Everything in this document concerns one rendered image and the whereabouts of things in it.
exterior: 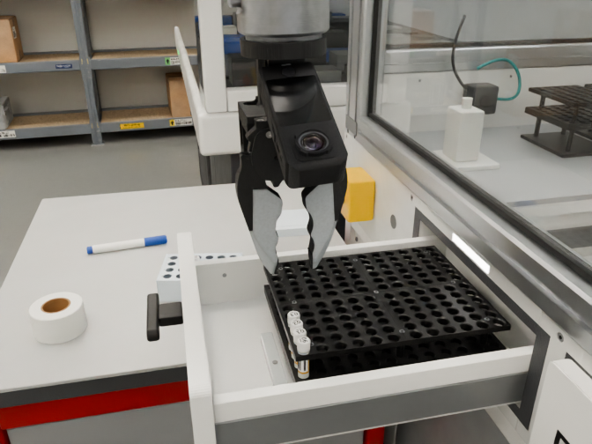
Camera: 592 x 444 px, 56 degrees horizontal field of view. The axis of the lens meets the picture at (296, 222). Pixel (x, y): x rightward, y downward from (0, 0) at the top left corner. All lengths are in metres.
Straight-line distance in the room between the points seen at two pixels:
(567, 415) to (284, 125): 0.33
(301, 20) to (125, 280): 0.61
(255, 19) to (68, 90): 4.34
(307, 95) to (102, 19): 4.26
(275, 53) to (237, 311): 0.36
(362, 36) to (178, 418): 0.64
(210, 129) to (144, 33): 3.37
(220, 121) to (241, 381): 0.84
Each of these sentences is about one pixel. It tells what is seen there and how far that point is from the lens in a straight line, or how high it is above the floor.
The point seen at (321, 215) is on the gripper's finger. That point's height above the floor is 1.02.
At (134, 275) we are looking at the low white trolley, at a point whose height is 0.76.
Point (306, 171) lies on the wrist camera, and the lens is 0.39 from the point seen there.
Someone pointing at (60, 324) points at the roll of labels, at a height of 0.79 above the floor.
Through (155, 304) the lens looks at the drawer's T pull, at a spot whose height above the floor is 0.91.
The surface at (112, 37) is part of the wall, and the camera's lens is 4.68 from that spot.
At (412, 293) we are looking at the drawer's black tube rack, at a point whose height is 0.90.
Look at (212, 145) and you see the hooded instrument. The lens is 1.36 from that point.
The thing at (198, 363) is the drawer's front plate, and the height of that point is 0.93.
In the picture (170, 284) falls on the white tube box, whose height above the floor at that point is 0.79.
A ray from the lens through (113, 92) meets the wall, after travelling 4.75.
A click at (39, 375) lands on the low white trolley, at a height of 0.76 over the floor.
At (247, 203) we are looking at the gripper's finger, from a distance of 0.49.
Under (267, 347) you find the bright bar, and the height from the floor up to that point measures 0.85.
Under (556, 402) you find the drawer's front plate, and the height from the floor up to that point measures 0.90.
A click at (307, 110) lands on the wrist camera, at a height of 1.13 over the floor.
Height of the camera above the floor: 1.24
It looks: 25 degrees down
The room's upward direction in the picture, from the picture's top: straight up
